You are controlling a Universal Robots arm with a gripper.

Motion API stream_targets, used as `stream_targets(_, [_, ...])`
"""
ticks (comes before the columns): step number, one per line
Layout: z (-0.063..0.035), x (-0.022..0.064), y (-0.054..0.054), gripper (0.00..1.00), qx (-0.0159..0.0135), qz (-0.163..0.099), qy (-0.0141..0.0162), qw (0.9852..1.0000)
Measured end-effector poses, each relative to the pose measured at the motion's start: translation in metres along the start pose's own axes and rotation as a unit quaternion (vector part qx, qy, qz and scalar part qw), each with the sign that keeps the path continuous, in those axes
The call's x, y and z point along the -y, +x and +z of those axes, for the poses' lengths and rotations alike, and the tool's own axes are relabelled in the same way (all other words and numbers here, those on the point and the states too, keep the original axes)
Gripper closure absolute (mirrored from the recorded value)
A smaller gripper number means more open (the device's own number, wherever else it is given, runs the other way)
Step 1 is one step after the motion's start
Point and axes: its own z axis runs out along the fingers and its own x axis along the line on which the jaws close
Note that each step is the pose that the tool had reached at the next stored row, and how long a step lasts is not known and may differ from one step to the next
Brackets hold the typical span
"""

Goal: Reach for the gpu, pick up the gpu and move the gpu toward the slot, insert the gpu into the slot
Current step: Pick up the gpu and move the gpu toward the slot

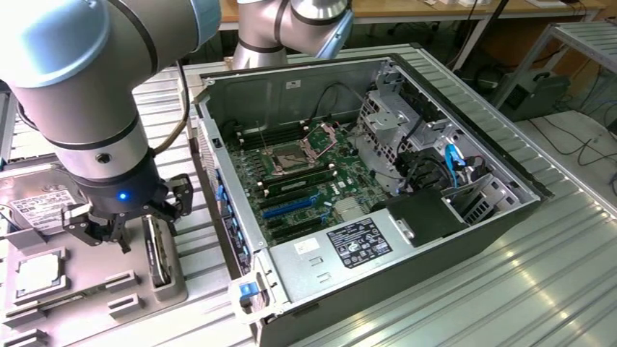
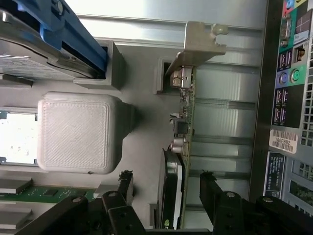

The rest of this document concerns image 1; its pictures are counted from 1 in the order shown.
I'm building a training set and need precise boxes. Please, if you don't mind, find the black expansion slot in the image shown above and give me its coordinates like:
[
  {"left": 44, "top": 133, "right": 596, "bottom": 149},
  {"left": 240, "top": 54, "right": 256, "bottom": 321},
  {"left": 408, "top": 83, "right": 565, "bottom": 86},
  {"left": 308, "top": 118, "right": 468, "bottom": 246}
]
[
  {"left": 260, "top": 189, "right": 312, "bottom": 210},
  {"left": 267, "top": 213, "right": 323, "bottom": 231}
]

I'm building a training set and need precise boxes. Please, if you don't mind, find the blue expansion slot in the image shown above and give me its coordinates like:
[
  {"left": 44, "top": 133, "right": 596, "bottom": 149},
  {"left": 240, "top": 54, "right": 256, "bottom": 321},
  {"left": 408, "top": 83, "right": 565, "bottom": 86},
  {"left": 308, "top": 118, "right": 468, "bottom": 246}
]
[{"left": 263, "top": 198, "right": 318, "bottom": 220}]

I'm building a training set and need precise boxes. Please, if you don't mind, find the open black PC case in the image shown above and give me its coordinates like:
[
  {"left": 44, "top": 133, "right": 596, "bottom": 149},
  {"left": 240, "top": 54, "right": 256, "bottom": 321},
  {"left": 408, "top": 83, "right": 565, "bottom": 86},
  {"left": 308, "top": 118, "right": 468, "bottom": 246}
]
[{"left": 176, "top": 43, "right": 556, "bottom": 347}]

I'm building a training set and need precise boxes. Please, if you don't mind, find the grey power supply unit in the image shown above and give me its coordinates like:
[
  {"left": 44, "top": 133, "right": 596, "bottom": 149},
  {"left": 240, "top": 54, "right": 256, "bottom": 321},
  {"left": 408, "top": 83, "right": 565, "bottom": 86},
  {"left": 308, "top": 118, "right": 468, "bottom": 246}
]
[{"left": 267, "top": 207, "right": 416, "bottom": 304}]

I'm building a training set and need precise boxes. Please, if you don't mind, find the silver hard disk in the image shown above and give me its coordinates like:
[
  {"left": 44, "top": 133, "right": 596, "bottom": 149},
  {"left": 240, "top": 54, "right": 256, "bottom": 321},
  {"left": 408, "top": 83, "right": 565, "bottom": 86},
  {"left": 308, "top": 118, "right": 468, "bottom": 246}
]
[{"left": 0, "top": 164, "right": 92, "bottom": 236}]

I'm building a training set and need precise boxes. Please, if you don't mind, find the perforated silver drive cage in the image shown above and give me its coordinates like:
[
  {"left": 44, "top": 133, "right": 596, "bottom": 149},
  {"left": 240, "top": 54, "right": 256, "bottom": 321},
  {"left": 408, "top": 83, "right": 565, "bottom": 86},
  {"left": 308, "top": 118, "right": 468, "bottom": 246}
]
[{"left": 359, "top": 90, "right": 420, "bottom": 181}]

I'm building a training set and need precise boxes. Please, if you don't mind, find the black plastic fan shroud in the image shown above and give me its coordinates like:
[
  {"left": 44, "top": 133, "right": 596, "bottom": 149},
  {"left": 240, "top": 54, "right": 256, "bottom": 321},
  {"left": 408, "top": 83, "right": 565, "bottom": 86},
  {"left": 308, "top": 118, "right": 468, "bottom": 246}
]
[{"left": 368, "top": 189, "right": 469, "bottom": 249}]

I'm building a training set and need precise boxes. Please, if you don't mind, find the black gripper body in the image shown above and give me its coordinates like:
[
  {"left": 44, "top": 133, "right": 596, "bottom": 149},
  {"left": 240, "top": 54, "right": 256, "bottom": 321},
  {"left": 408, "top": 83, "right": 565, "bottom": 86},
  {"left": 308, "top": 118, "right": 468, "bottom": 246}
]
[{"left": 72, "top": 158, "right": 170, "bottom": 220}]

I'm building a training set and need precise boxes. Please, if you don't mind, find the silver chipset heatsink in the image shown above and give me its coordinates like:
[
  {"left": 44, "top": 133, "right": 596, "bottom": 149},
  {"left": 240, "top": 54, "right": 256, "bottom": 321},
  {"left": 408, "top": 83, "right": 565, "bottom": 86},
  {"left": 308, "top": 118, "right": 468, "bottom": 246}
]
[{"left": 335, "top": 200, "right": 368, "bottom": 222}]

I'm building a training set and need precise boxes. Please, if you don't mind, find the black labelled RAM stick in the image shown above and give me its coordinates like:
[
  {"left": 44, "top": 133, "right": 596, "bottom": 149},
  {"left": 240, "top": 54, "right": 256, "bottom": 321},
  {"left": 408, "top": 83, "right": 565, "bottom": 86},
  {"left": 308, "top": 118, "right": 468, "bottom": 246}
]
[{"left": 263, "top": 169, "right": 334, "bottom": 192}]

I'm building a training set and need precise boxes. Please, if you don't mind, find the metal slat side table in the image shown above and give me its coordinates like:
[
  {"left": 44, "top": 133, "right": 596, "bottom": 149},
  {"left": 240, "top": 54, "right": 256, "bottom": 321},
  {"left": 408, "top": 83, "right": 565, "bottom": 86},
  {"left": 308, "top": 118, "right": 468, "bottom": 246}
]
[{"left": 496, "top": 20, "right": 617, "bottom": 109}]

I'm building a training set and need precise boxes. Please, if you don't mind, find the blue flat wire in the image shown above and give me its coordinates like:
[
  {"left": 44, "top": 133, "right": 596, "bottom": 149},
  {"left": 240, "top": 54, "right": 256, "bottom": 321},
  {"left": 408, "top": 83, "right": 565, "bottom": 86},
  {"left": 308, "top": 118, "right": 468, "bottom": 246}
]
[{"left": 445, "top": 143, "right": 467, "bottom": 189}]

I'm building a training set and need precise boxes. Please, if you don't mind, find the wooden desk white frame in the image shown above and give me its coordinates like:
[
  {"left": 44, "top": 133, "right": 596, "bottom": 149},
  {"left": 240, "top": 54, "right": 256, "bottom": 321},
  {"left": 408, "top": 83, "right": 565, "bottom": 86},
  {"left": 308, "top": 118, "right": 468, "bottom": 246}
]
[{"left": 219, "top": 0, "right": 609, "bottom": 72}]

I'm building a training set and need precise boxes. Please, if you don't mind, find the green motherboard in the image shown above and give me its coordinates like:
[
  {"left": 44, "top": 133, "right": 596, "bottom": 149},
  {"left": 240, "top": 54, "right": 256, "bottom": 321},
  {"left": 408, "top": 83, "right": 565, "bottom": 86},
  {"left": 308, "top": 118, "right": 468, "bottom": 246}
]
[{"left": 226, "top": 121, "right": 387, "bottom": 243}]

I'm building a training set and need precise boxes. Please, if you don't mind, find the CPU socket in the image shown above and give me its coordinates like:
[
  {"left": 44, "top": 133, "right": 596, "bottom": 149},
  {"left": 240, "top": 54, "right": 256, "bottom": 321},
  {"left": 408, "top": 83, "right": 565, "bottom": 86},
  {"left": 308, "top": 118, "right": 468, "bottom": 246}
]
[{"left": 267, "top": 144, "right": 315, "bottom": 174}]

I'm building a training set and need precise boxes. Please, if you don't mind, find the green graphics card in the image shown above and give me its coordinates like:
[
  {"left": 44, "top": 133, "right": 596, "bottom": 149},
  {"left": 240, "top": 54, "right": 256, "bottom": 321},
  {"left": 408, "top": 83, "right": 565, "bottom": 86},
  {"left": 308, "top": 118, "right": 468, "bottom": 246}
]
[{"left": 142, "top": 213, "right": 175, "bottom": 288}]

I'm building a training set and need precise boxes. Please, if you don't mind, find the silver disk bay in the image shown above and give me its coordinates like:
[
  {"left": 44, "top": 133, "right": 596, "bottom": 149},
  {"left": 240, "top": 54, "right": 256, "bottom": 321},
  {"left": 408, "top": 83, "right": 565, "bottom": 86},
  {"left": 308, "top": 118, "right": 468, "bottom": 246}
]
[{"left": 443, "top": 173, "right": 539, "bottom": 225}]

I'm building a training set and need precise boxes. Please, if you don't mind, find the black box device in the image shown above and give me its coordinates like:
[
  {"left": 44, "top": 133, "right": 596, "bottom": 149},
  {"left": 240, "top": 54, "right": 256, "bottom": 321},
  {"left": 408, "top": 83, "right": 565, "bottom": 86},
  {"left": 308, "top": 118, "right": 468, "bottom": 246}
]
[{"left": 500, "top": 70, "right": 573, "bottom": 122}]

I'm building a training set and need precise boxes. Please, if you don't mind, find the black looped wire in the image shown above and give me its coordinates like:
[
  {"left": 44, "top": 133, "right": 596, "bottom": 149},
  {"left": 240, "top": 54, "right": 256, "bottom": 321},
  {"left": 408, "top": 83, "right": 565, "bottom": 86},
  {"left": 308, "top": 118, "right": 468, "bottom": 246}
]
[{"left": 308, "top": 82, "right": 368, "bottom": 120}]

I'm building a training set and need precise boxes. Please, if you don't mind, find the grey parts rack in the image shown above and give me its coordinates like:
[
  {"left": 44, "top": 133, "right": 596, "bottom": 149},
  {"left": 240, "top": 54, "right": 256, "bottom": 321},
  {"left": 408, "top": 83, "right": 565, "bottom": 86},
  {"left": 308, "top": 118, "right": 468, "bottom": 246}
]
[{"left": 0, "top": 202, "right": 190, "bottom": 347}]

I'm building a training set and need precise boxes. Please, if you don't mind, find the green RAM stick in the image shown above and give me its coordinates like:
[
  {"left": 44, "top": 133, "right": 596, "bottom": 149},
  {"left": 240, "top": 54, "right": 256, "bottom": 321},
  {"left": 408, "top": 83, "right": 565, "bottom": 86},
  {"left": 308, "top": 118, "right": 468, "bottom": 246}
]
[{"left": 4, "top": 281, "right": 107, "bottom": 315}]

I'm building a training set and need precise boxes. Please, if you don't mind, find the silver CPU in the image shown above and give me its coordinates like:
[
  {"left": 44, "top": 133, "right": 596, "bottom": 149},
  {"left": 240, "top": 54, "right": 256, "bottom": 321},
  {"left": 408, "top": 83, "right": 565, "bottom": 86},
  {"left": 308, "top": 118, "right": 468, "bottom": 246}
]
[{"left": 16, "top": 254, "right": 64, "bottom": 292}]

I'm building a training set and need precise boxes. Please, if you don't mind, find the white round table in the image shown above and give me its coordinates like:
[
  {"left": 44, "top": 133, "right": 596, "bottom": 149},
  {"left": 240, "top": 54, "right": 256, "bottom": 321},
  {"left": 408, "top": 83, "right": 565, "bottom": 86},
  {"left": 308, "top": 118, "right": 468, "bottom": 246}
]
[{"left": 513, "top": 110, "right": 617, "bottom": 192}]

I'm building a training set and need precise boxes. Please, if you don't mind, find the thin metal locking lever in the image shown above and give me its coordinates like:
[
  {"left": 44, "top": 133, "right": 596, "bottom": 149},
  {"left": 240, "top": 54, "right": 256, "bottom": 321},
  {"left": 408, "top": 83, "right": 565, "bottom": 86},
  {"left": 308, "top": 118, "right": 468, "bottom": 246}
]
[{"left": 258, "top": 121, "right": 272, "bottom": 155}]

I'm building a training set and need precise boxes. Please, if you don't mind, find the metal socket cover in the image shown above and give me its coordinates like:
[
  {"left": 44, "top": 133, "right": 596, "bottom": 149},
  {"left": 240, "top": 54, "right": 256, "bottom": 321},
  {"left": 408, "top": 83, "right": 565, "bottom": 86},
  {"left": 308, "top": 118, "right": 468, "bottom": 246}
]
[{"left": 302, "top": 122, "right": 347, "bottom": 160}]

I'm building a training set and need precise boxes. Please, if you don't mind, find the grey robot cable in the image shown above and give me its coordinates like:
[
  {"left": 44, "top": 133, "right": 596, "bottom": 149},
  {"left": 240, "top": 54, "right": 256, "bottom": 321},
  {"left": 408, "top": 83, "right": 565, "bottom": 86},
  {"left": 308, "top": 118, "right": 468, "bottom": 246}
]
[{"left": 152, "top": 61, "right": 192, "bottom": 153}]

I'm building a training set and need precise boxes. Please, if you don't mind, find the black wire bundle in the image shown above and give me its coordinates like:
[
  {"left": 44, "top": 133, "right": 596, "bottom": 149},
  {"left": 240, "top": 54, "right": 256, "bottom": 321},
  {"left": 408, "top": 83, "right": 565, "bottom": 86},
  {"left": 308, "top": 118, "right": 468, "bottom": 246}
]
[{"left": 398, "top": 150, "right": 452, "bottom": 196}]

